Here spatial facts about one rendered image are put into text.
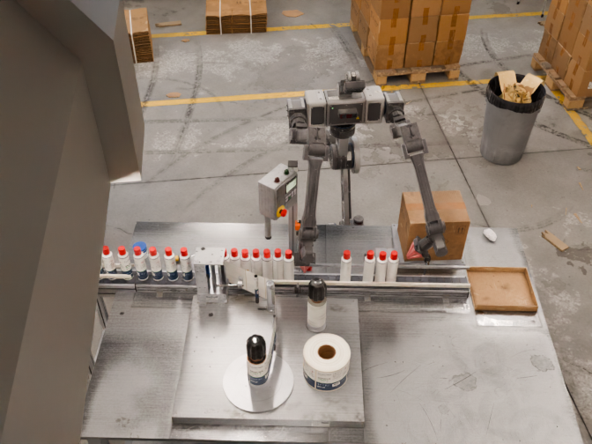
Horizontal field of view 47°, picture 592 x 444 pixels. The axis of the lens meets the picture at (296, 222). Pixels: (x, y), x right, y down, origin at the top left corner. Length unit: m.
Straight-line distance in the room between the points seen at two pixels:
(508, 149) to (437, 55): 1.39
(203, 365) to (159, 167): 2.77
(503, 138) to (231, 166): 2.16
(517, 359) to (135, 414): 1.71
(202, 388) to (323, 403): 0.53
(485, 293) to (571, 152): 2.76
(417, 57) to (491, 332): 3.69
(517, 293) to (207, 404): 1.62
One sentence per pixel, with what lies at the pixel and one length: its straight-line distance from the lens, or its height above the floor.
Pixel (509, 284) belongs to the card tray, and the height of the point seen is 0.83.
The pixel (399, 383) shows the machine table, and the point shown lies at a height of 0.83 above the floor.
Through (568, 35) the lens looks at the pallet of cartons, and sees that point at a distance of 6.67.
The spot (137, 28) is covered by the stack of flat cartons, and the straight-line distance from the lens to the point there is 6.99.
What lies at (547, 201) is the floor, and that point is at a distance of 5.52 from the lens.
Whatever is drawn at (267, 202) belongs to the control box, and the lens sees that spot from 3.07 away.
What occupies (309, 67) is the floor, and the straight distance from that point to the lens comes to 6.81.
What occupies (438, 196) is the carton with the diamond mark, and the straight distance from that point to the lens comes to 3.57.
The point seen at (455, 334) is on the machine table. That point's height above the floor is 0.83.
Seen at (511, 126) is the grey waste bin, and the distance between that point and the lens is 5.52.
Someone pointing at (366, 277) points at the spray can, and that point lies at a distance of 3.37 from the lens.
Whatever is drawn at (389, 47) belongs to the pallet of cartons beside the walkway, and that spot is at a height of 0.37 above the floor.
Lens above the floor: 3.39
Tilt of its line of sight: 43 degrees down
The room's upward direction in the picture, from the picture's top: straight up
